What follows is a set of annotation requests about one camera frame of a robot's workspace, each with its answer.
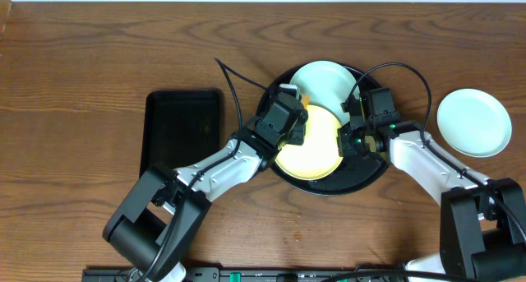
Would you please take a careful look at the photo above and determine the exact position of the yellow plate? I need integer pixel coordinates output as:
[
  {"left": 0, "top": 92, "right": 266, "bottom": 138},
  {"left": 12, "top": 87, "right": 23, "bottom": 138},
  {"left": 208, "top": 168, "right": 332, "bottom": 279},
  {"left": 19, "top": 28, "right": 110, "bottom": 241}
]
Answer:
[{"left": 275, "top": 105, "right": 343, "bottom": 180}]

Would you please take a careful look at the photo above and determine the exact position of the light blue plate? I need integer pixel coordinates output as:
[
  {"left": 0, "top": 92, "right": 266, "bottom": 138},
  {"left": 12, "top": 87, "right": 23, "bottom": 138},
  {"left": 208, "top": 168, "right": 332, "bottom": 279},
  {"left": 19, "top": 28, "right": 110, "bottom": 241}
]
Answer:
[
  {"left": 289, "top": 61, "right": 356, "bottom": 125},
  {"left": 436, "top": 89, "right": 513, "bottom": 158}
]

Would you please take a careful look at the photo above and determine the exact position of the green yellow sponge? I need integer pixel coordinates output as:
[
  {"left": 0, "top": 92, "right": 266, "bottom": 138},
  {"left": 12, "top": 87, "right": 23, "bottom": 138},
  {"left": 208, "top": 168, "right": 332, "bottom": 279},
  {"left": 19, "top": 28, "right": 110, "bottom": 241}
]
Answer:
[{"left": 300, "top": 95, "right": 310, "bottom": 108}]

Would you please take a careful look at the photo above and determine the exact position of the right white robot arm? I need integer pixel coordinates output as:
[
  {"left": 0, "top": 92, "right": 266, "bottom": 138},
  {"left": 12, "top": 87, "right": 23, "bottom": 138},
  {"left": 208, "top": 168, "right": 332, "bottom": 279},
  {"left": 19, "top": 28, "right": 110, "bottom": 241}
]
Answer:
[{"left": 338, "top": 88, "right": 525, "bottom": 281}]

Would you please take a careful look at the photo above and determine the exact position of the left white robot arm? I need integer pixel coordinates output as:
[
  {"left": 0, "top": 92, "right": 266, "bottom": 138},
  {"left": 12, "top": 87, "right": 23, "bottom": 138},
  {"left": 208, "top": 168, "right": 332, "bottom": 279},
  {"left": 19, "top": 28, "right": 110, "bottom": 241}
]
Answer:
[{"left": 103, "top": 84, "right": 308, "bottom": 281}]

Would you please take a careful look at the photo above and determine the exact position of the round black tray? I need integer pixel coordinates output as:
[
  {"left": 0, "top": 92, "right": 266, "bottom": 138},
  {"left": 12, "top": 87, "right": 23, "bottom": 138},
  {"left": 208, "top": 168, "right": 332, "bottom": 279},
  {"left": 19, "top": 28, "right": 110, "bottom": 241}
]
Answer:
[{"left": 256, "top": 62, "right": 389, "bottom": 196}]

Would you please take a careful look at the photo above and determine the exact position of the black rectangular tray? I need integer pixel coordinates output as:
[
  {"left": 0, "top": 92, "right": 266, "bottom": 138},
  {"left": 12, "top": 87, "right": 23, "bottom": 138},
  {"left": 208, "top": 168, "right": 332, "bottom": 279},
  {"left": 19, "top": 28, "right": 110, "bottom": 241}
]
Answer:
[{"left": 140, "top": 90, "right": 223, "bottom": 173}]

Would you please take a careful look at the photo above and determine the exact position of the right black cable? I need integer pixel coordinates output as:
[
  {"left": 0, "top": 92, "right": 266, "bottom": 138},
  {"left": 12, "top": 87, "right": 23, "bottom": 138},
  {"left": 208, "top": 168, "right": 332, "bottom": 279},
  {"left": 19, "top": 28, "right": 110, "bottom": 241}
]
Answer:
[{"left": 347, "top": 62, "right": 526, "bottom": 242}]

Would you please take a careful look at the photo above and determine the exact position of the black cable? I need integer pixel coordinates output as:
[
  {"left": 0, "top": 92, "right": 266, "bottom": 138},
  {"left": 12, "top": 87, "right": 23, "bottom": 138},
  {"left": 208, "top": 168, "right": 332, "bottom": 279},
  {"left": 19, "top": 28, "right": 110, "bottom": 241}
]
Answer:
[
  {"left": 135, "top": 56, "right": 270, "bottom": 282},
  {"left": 347, "top": 62, "right": 526, "bottom": 242}
]

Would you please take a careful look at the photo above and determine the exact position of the left black cable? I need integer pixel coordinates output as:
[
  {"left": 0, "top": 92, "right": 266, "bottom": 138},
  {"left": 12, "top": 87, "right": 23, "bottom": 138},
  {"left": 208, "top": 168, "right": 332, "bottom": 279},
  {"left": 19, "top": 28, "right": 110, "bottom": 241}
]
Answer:
[{"left": 135, "top": 56, "right": 270, "bottom": 282}]

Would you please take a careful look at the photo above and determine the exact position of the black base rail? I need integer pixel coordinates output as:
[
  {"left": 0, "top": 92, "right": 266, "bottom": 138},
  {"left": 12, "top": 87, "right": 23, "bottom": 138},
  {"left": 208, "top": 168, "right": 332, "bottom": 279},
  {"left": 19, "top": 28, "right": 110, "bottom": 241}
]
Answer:
[{"left": 81, "top": 266, "right": 412, "bottom": 282}]

